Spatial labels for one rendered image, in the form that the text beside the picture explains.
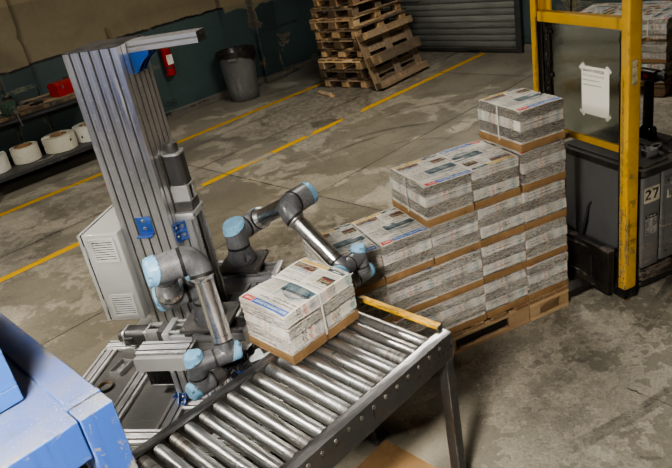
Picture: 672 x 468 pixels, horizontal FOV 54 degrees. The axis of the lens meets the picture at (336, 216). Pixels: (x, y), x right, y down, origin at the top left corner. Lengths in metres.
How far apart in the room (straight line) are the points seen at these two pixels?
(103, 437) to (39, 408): 0.15
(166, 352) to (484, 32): 8.55
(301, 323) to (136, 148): 1.04
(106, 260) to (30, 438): 1.84
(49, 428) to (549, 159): 2.92
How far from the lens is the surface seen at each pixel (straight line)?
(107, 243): 3.18
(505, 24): 10.55
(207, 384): 2.65
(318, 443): 2.30
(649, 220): 4.20
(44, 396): 1.58
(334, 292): 2.67
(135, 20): 9.95
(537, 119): 3.62
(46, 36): 9.41
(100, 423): 1.48
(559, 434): 3.41
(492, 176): 3.53
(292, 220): 3.00
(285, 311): 2.55
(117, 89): 2.90
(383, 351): 2.63
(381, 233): 3.42
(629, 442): 3.41
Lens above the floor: 2.36
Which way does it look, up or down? 24 degrees down
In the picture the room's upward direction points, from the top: 11 degrees counter-clockwise
